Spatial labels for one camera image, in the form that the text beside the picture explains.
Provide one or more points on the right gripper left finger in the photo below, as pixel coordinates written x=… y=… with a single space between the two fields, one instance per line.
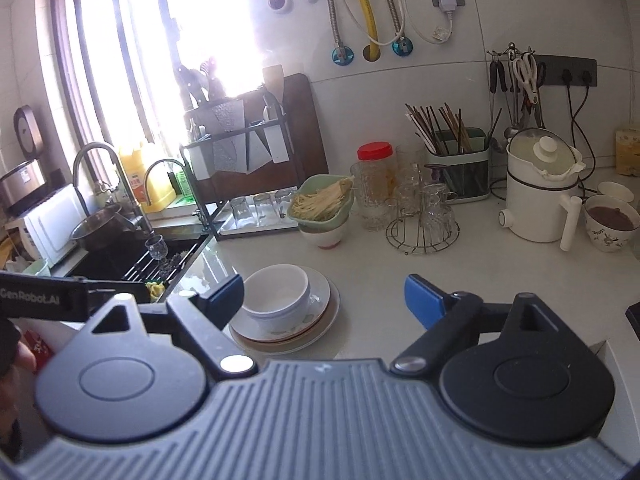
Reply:
x=201 y=319

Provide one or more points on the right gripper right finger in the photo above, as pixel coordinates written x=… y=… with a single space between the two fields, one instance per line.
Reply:
x=450 y=322

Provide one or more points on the white plastic bowl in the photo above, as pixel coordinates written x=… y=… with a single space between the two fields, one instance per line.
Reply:
x=277 y=296

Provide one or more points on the left hand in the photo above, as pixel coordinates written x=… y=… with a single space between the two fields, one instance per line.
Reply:
x=15 y=355

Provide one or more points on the yellow cloth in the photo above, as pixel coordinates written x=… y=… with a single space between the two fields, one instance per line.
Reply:
x=156 y=290

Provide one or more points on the black sink drain rack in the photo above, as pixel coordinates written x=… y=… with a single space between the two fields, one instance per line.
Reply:
x=147 y=269

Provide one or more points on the stemmed glass in sink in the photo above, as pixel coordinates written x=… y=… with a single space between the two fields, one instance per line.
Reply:
x=157 y=249

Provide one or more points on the steel pot in sink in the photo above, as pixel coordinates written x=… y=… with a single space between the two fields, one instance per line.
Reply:
x=102 y=228

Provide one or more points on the white drip tray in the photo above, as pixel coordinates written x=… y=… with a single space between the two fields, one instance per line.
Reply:
x=271 y=222

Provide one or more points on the clear glass left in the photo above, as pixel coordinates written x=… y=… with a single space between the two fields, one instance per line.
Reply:
x=241 y=212

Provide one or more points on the clear glass middle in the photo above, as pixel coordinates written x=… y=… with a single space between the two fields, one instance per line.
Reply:
x=264 y=207

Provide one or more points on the white red bowl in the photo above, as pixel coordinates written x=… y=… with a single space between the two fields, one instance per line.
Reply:
x=324 y=239

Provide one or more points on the clear glass right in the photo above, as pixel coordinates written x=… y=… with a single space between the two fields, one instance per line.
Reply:
x=282 y=200

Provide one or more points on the white electric cooker pot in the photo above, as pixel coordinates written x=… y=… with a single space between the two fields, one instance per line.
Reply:
x=542 y=202

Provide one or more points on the green colander basket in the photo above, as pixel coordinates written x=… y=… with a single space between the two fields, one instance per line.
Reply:
x=316 y=183

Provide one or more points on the tall textured clear glass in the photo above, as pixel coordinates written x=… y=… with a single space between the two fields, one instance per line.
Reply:
x=372 y=204

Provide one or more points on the dried noodles bundle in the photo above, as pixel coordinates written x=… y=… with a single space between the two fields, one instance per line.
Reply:
x=323 y=204

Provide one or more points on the red lid plastic jar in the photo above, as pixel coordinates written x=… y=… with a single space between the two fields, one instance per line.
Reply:
x=379 y=156

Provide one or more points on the green chopstick holder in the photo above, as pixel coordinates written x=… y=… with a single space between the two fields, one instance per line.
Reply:
x=457 y=154

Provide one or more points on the black dish rack shelf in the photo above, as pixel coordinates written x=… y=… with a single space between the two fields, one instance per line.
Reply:
x=228 y=142

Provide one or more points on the patterned mug with powder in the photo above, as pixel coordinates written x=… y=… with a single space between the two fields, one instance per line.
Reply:
x=610 y=223

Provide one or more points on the wooden cutting board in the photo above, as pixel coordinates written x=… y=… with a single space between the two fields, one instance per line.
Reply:
x=308 y=159

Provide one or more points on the small white bowl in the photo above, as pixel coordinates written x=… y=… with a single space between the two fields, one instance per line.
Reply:
x=616 y=190

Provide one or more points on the yellow box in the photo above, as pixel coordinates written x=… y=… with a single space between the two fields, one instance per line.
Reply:
x=627 y=152

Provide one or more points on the hanging utensils rack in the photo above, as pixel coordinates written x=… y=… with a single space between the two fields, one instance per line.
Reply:
x=518 y=76

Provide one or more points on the yellow gas pipe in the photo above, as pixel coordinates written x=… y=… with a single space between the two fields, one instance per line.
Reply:
x=373 y=50

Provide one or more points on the wire glass rack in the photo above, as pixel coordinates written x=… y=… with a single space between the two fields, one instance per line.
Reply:
x=414 y=237

